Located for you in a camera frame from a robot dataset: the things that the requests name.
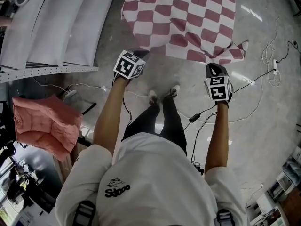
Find brown wooden furniture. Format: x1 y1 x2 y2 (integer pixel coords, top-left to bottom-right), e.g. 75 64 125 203
53 141 83 186

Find white metal shelving rack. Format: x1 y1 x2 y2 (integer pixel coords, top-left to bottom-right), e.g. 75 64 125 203
0 0 119 84

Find black grey harness strap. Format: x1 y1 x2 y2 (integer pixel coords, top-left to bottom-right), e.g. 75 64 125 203
216 208 236 226
72 200 96 226

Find person's right shoe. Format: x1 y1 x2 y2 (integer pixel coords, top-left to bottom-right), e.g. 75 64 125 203
168 83 181 98

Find person's left shoe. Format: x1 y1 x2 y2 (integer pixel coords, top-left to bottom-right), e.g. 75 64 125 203
148 89 160 106

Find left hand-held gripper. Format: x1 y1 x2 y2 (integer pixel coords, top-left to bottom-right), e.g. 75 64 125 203
112 50 151 87

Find person's right forearm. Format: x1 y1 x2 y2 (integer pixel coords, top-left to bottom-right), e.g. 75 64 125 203
204 102 230 174

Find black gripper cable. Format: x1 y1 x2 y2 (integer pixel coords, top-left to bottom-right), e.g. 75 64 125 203
122 97 134 128
190 111 218 166

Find low white storage shelf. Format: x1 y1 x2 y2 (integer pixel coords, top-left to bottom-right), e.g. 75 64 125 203
246 146 301 226

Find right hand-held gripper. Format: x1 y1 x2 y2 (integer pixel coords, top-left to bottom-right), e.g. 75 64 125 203
204 63 234 106

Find person's left forearm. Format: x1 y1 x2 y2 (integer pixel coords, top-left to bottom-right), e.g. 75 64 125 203
92 78 127 150

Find white power strip with cables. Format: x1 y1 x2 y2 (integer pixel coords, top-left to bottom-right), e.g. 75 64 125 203
260 16 282 88

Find person's black trousers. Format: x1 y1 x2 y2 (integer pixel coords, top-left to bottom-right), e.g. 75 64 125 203
121 95 188 156

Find person's shoe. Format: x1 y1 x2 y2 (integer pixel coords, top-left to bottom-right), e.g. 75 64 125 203
168 83 181 98
148 89 160 106

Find white padded sheet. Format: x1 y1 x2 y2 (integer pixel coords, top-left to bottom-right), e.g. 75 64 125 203
62 0 119 67
27 0 84 65

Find pink quilted cushion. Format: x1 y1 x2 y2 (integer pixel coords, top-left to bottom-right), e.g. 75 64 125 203
11 95 83 162

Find red white checkered cloth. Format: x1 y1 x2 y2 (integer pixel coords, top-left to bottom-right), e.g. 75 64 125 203
120 0 249 66

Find person's white shirt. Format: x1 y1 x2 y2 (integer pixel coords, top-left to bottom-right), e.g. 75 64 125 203
55 131 247 226

